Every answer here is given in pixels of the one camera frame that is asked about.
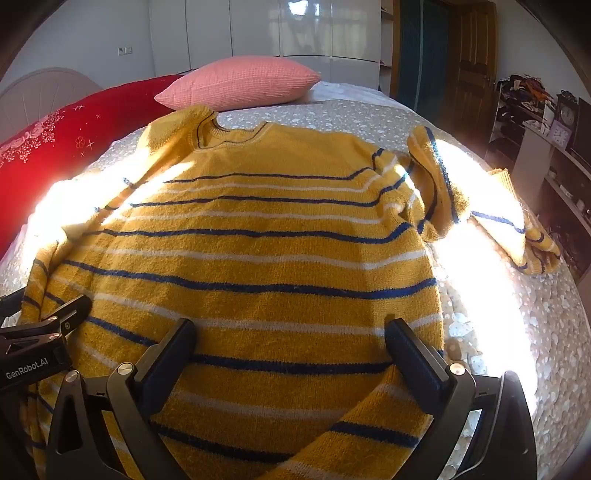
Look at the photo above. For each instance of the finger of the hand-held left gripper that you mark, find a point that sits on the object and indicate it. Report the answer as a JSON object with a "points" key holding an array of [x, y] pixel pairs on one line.
{"points": [[67, 311], [11, 302]]}

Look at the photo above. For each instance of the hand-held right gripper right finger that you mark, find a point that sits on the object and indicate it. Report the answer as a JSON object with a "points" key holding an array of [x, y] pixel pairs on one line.
{"points": [[406, 350]]}

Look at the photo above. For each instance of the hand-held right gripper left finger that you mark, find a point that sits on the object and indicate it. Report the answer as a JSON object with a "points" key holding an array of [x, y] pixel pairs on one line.
{"points": [[178, 342]]}

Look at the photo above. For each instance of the yellow striped sweater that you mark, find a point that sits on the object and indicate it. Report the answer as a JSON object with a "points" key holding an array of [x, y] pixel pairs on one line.
{"points": [[258, 258]]}

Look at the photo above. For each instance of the pile of mixed clothes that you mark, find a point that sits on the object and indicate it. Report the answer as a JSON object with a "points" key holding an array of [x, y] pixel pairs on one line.
{"points": [[526, 90]]}

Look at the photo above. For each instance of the beige heart-print quilt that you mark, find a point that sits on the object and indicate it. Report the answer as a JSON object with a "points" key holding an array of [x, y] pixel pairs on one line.
{"points": [[531, 332]]}

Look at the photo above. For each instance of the red embroidered pillow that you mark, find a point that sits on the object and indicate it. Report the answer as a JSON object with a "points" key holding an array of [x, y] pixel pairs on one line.
{"points": [[69, 138]]}

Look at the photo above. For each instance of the pale curved headboard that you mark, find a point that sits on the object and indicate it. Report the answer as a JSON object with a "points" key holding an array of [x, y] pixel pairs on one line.
{"points": [[41, 92]]}

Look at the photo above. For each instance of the white shelf unit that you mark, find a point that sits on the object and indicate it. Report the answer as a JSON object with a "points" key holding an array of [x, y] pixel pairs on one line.
{"points": [[535, 152]]}

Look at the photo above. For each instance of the pink square clock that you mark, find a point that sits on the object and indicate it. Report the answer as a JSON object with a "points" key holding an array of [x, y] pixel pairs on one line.
{"points": [[559, 134]]}

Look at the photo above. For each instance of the pink pillow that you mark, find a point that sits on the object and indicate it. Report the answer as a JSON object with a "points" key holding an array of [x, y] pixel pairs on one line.
{"points": [[240, 83]]}

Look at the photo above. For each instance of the dark mantel clock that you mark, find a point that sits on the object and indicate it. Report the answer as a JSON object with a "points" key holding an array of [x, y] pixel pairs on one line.
{"points": [[567, 113]]}

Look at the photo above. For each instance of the brown wooden door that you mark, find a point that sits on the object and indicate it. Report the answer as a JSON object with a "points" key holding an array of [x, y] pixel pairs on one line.
{"points": [[475, 60]]}

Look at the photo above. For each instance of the dark green curtain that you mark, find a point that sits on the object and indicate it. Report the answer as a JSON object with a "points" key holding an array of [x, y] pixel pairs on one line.
{"points": [[422, 50]]}

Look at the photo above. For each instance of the white glossy wardrobe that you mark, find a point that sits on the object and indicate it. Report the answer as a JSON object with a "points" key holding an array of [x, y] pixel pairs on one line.
{"points": [[258, 27]]}

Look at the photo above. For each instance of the white wall socket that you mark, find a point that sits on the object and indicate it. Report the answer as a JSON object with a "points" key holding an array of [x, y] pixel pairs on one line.
{"points": [[125, 50]]}

